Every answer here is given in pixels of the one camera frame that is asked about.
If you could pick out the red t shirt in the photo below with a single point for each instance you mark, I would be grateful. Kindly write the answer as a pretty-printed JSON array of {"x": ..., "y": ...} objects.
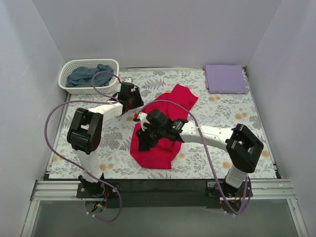
[{"x": 162, "y": 155}]

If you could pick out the crumpled grey-blue t shirt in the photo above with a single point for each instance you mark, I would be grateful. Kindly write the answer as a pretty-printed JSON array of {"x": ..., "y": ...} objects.
[{"x": 82, "y": 76}]

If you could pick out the folded purple t shirt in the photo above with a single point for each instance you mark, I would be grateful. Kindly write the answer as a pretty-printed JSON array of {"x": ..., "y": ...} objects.
[{"x": 224, "y": 79}]

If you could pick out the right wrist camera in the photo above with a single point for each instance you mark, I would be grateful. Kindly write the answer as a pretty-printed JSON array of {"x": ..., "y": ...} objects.
[{"x": 141, "y": 118}]

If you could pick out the white perforated plastic basket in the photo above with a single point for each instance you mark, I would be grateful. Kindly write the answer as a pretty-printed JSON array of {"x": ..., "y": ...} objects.
[{"x": 70, "y": 66}]

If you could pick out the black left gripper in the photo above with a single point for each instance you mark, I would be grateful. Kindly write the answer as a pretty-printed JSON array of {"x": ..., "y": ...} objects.
[{"x": 135, "y": 99}]

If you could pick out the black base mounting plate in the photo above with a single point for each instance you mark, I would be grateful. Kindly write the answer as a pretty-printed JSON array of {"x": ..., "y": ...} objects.
[{"x": 168, "y": 192}]

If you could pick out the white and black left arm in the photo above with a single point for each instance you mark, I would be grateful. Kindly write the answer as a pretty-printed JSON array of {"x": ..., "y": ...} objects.
[{"x": 85, "y": 132}]

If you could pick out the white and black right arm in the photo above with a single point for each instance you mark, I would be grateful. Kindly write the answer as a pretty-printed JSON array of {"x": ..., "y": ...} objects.
[{"x": 243, "y": 147}]

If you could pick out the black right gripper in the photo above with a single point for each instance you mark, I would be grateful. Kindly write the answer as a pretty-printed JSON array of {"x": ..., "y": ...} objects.
[{"x": 147, "y": 136}]

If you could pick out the aluminium frame rail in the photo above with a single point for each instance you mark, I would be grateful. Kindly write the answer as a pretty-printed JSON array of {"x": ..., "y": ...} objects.
[{"x": 55, "y": 190}]

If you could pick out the floral patterned table cloth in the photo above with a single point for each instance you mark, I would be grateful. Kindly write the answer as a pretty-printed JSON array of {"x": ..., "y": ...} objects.
[{"x": 193, "y": 161}]

